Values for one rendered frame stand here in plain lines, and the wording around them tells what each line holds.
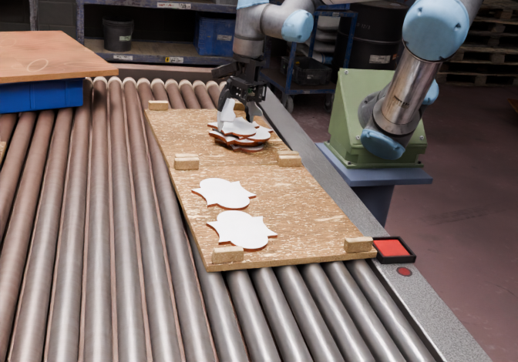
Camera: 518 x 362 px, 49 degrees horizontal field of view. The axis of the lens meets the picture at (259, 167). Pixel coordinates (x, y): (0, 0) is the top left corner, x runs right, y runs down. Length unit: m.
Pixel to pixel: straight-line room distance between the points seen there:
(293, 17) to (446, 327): 0.75
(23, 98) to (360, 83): 0.97
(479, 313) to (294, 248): 1.78
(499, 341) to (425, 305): 1.61
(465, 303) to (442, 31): 1.88
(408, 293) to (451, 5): 0.54
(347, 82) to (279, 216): 0.64
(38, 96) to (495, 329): 2.06
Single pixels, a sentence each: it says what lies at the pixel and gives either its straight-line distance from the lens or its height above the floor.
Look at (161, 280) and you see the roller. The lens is 1.03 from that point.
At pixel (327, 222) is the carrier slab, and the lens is 1.23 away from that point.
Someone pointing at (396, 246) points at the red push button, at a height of 0.93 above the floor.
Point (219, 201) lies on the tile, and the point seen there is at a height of 0.94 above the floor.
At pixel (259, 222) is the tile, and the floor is 0.94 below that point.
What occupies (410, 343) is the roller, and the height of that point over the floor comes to 0.92.
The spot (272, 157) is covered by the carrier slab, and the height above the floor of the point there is 0.94.
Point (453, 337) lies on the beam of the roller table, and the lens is 1.05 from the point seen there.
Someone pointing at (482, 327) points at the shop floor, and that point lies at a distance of 2.73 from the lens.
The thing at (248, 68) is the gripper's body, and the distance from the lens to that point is 1.45.
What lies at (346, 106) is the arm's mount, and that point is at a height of 1.03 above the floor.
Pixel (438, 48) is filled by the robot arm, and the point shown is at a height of 1.33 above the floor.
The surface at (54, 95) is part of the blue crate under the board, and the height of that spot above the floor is 0.96.
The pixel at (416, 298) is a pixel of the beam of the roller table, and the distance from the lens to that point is 1.11.
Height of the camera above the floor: 1.53
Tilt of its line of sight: 25 degrees down
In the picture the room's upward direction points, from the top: 8 degrees clockwise
